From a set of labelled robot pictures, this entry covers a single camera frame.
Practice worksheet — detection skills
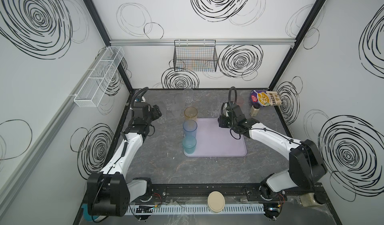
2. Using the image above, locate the clear faceted glass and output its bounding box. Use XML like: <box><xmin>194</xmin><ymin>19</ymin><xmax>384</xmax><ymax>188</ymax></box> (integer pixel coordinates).
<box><xmin>211</xmin><ymin>104</ymin><xmax>221</xmax><ymax>118</ymax></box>

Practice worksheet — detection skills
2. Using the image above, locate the lilac plastic tray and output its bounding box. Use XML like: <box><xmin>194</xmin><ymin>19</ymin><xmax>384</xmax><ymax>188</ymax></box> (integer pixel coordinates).
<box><xmin>184</xmin><ymin>118</ymin><xmax>247</xmax><ymax>157</ymax></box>

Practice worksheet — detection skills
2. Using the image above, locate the yellow plastic cup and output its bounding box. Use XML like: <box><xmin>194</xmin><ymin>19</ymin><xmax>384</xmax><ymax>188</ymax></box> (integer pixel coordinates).
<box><xmin>184</xmin><ymin>106</ymin><xmax>198</xmax><ymax>120</ymax></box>

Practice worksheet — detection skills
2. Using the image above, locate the blue plastic cup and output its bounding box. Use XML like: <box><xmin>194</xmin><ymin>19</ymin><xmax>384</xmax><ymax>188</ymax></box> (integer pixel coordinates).
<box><xmin>183</xmin><ymin>119</ymin><xmax>198</xmax><ymax>137</ymax></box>

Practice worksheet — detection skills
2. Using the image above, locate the teal plastic cup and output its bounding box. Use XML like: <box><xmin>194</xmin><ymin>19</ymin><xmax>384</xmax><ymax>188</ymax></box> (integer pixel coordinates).
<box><xmin>182</xmin><ymin>135</ymin><xmax>197</xmax><ymax>154</ymax></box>

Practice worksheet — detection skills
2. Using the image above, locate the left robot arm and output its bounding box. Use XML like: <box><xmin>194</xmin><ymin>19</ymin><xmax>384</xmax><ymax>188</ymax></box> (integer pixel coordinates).
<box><xmin>87</xmin><ymin>102</ymin><xmax>162</xmax><ymax>218</ymax></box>

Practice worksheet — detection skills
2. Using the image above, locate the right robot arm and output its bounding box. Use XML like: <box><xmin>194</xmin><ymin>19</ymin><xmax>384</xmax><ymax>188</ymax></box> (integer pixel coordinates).
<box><xmin>218</xmin><ymin>102</ymin><xmax>328</xmax><ymax>201</ymax></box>

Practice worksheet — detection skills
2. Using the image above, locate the clear glass far left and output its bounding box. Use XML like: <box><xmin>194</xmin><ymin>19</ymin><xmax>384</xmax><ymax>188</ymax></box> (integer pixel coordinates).
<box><xmin>157</xmin><ymin>114</ymin><xmax>167</xmax><ymax>124</ymax></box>

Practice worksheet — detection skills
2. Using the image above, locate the small spice jar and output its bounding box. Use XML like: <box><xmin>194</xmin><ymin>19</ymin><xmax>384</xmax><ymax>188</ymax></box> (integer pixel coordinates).
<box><xmin>250</xmin><ymin>103</ymin><xmax>261</xmax><ymax>117</ymax></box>

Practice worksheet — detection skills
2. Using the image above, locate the snack bag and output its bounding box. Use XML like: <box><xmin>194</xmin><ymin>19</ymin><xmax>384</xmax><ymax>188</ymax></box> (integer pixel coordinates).
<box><xmin>251</xmin><ymin>90</ymin><xmax>282</xmax><ymax>107</ymax></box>

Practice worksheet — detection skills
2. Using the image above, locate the frosted dotted glass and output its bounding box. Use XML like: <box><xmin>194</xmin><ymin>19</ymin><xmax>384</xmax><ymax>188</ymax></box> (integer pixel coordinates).
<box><xmin>171</xmin><ymin>93</ymin><xmax>186</xmax><ymax>118</ymax></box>

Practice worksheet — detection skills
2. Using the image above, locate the clear glass back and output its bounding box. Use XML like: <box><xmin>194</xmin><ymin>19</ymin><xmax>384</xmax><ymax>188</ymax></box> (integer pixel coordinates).
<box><xmin>183</xmin><ymin>88</ymin><xmax>194</xmax><ymax>104</ymax></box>

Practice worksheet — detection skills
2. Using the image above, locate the beige round lid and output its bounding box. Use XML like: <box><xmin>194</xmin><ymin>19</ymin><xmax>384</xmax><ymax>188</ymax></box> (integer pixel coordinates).
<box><xmin>207</xmin><ymin>191</ymin><xmax>226</xmax><ymax>213</ymax></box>

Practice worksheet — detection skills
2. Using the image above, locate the jar with black lid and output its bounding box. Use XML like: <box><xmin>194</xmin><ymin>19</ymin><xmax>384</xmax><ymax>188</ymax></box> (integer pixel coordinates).
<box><xmin>299</xmin><ymin>193</ymin><xmax>327</xmax><ymax>208</ymax></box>

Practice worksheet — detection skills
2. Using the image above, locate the white wire shelf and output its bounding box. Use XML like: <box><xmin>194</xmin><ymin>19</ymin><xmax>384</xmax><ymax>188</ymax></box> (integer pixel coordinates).
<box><xmin>74</xmin><ymin>46</ymin><xmax>125</xmax><ymax>108</ymax></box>

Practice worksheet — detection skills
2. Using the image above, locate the black wire basket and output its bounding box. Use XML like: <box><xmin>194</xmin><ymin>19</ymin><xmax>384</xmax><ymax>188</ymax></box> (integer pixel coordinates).
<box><xmin>173</xmin><ymin>39</ymin><xmax>219</xmax><ymax>72</ymax></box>

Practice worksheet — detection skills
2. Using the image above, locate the black mounting rail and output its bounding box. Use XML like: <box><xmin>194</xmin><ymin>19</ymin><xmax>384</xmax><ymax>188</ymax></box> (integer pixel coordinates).
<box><xmin>130</xmin><ymin>184</ymin><xmax>328</xmax><ymax>203</ymax></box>

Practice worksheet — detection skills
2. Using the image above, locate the white cable duct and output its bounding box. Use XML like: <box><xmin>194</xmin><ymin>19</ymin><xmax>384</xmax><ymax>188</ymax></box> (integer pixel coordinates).
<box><xmin>131</xmin><ymin>204</ymin><xmax>265</xmax><ymax>216</ymax></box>

